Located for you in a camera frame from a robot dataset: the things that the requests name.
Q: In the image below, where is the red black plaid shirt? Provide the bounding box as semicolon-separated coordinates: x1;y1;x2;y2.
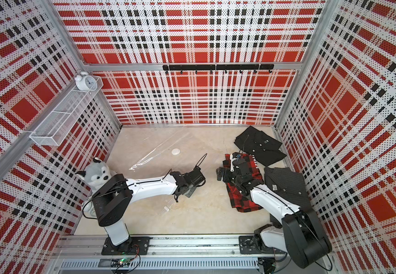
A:
226;153;262;212

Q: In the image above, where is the clear plastic vacuum bag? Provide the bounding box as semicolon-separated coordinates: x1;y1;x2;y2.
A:
110;128;219;218

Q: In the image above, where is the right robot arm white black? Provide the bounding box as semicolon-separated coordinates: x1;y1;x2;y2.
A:
216;153;332;268

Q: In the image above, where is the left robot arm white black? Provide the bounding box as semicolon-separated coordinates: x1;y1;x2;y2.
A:
91;166;206;249

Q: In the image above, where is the black folded shirt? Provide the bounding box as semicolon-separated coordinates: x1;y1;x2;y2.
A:
234;126;286;166

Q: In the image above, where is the grey white husky plush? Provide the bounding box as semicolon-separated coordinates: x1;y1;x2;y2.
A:
76;157;112;193

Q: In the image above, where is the white alarm clock on shelf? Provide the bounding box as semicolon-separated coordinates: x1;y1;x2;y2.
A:
75;71;98;91

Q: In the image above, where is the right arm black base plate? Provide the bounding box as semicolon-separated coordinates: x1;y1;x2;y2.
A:
239;235;286;255

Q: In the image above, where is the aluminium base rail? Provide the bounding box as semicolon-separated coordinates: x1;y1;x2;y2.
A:
48;234;337;271

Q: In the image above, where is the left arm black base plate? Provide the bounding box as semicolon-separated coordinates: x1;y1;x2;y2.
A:
102;237;151;256

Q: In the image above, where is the black wall hook rail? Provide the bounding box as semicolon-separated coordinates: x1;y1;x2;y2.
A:
162;64;274;73

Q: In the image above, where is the white wire mesh shelf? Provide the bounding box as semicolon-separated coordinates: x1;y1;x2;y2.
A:
30;75;103;146

